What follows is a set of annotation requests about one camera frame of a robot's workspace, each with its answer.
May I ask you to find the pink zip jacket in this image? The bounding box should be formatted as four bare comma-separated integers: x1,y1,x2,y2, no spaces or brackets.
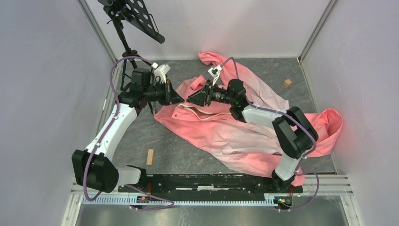
154,51,344,187

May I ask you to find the white slotted cable duct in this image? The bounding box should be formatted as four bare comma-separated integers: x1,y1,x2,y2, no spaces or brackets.
82,194,291,207

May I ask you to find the small wooden cube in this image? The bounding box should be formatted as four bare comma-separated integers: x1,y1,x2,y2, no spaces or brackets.
283,79,292,88

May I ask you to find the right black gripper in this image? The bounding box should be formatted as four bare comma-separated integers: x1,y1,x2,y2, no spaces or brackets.
186,79,235,107

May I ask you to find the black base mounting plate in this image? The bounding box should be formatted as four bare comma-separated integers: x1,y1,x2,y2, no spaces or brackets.
135,173,303,201

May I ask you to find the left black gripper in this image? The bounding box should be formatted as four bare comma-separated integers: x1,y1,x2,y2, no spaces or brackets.
144,79,184,106

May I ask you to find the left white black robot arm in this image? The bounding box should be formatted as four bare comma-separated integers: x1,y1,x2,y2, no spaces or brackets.
72,65,184,193

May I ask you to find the black perforated music stand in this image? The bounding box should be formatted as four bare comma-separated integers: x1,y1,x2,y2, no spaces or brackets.
97,0,168,91

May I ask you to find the long wooden block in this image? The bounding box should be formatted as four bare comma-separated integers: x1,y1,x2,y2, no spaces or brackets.
146,149,154,165

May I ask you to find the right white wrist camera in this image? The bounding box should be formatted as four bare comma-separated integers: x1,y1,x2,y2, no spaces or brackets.
207,65,222,86

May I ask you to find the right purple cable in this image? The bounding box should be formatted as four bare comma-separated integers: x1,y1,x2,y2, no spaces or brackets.
220,56,320,212

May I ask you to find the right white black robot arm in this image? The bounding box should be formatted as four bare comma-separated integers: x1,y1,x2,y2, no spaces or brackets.
186,79,319,192

